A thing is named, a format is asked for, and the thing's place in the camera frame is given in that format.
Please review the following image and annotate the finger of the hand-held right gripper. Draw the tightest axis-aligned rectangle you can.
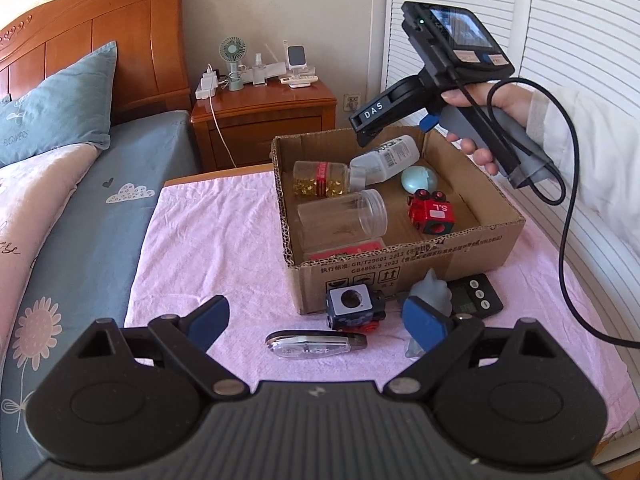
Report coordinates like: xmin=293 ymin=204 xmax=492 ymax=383
xmin=355 ymin=125 xmax=385 ymax=148

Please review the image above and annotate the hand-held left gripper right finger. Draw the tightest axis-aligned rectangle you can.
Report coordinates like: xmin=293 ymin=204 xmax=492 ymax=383
xmin=382 ymin=295 xmax=596 ymax=401

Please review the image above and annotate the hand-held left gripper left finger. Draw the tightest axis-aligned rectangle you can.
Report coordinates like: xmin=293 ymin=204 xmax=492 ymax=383
xmin=30 ymin=295 xmax=248 ymax=403

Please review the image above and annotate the white plastic bottle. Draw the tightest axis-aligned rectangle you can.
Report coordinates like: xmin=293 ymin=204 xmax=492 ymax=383
xmin=348 ymin=135 xmax=421 ymax=189

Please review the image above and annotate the grey shark toy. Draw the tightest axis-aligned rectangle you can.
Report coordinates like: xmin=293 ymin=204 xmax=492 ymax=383
xmin=400 ymin=267 xmax=456 ymax=361

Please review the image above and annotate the brown cardboard box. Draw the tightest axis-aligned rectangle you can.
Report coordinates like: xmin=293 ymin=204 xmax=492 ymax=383
xmin=270 ymin=127 xmax=527 ymax=316

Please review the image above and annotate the light blue round case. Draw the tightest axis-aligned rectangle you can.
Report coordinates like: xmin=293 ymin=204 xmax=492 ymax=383
xmin=401 ymin=165 xmax=440 ymax=195

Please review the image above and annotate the capsule bottle with silver cap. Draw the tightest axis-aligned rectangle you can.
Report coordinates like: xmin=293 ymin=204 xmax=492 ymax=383
xmin=292 ymin=160 xmax=351 ymax=199

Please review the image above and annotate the clear plastic jar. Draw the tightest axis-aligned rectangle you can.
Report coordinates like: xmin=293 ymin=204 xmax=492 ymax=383
xmin=296 ymin=189 xmax=389 ymax=249

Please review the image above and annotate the red toy train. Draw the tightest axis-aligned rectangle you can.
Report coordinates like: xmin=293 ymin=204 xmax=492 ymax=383
xmin=407 ymin=189 xmax=457 ymax=236

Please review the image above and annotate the red packet box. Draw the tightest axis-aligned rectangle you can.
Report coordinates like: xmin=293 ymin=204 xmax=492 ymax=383
xmin=305 ymin=241 xmax=386 ymax=264

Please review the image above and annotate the person's right forearm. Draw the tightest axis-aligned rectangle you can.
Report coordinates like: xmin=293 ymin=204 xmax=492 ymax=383
xmin=529 ymin=85 xmax=640 ymax=257

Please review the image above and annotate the person's right hand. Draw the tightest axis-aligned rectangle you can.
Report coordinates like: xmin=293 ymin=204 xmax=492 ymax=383
xmin=441 ymin=81 xmax=544 ymax=177

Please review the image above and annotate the black digital pocket scale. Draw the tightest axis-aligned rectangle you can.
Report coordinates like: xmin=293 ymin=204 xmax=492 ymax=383
xmin=446 ymin=274 xmax=505 ymax=319

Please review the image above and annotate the dark blue toy train car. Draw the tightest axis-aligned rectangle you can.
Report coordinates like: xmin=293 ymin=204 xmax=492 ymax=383
xmin=325 ymin=284 xmax=387 ymax=334

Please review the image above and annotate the pink towel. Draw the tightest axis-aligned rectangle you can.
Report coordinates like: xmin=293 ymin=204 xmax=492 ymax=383
xmin=124 ymin=167 xmax=627 ymax=413

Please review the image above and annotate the wooden nightstand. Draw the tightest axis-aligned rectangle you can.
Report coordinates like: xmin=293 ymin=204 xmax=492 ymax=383
xmin=190 ymin=80 xmax=337 ymax=174

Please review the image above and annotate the blue-grey bed sheet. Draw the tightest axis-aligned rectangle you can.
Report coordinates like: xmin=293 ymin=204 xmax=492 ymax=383
xmin=0 ymin=110 xmax=202 ymax=480

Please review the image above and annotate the small green desk fan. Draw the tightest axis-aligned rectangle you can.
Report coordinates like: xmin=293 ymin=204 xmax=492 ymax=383
xmin=218 ymin=36 xmax=249 ymax=91

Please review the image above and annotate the pink floral quilt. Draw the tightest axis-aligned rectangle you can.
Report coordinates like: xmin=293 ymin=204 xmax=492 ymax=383
xmin=0 ymin=142 xmax=104 ymax=397

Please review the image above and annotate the blue pillow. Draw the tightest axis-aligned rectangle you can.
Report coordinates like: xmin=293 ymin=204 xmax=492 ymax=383
xmin=0 ymin=41 xmax=119 ymax=169

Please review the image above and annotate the wooden headboard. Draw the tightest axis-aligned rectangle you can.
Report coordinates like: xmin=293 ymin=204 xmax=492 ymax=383
xmin=0 ymin=0 xmax=194 ymax=129

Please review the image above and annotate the white camera device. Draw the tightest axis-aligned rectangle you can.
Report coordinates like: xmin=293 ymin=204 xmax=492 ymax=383
xmin=282 ymin=40 xmax=309 ymax=74

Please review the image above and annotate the white charging cable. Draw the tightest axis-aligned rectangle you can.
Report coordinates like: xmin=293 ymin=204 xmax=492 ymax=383
xmin=208 ymin=99 xmax=239 ymax=170

